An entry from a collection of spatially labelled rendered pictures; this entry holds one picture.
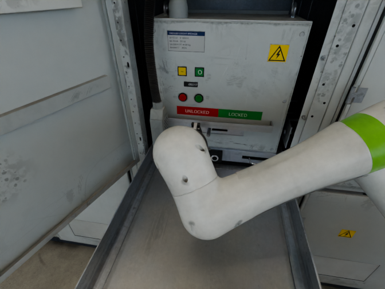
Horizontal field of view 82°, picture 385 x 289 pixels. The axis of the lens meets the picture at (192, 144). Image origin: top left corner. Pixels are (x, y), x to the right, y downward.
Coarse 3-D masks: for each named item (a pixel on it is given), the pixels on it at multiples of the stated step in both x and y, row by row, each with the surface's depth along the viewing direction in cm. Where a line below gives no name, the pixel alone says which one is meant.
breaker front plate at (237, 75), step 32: (160, 32) 70; (224, 32) 67; (256, 32) 66; (288, 32) 65; (160, 64) 76; (192, 64) 75; (224, 64) 73; (256, 64) 71; (288, 64) 70; (160, 96) 83; (192, 96) 81; (224, 96) 79; (256, 96) 77; (288, 96) 76
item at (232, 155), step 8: (224, 152) 92; (232, 152) 91; (240, 152) 91; (248, 152) 90; (256, 152) 90; (264, 152) 90; (280, 152) 90; (224, 160) 95; (232, 160) 94; (240, 160) 93; (248, 160) 93; (256, 160) 92; (264, 160) 91
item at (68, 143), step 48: (0, 0) 42; (48, 0) 50; (96, 0) 63; (0, 48) 47; (48, 48) 55; (96, 48) 67; (0, 96) 49; (48, 96) 58; (96, 96) 72; (0, 144) 52; (48, 144) 62; (96, 144) 77; (0, 192) 54; (48, 192) 66; (96, 192) 83; (0, 240) 58; (48, 240) 67
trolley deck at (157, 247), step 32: (160, 192) 83; (160, 224) 72; (256, 224) 72; (128, 256) 63; (160, 256) 63; (192, 256) 63; (224, 256) 63; (256, 256) 63; (288, 256) 63; (128, 288) 57; (160, 288) 57; (192, 288) 57; (224, 288) 57; (256, 288) 57; (288, 288) 57
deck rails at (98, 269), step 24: (144, 168) 89; (144, 192) 82; (120, 216) 71; (288, 216) 74; (120, 240) 67; (288, 240) 67; (96, 264) 59; (312, 264) 55; (96, 288) 56; (312, 288) 54
